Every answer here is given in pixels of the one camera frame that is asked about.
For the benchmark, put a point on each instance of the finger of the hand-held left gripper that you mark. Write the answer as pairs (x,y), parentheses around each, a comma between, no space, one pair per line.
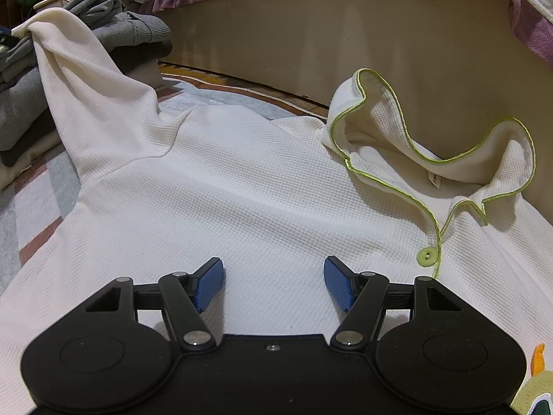
(7,41)

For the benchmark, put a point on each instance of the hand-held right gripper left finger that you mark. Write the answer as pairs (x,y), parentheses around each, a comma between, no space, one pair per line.
(209,285)

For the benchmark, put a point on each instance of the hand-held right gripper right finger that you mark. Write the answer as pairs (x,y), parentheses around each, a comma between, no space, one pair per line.
(339,283)

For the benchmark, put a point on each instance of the white shirt with green trim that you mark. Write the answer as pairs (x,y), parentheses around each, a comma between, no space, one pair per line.
(259,181)

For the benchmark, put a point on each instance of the folded light grey garment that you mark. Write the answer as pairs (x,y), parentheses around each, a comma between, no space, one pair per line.
(95,4)

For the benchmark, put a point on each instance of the folded grey sweatshirt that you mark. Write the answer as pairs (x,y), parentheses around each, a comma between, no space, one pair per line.
(138,30)

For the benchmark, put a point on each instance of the checked pastel rug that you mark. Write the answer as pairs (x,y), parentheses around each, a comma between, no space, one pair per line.
(26,207)

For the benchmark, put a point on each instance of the beige bed frame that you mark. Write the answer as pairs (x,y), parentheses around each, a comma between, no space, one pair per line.
(281,30)

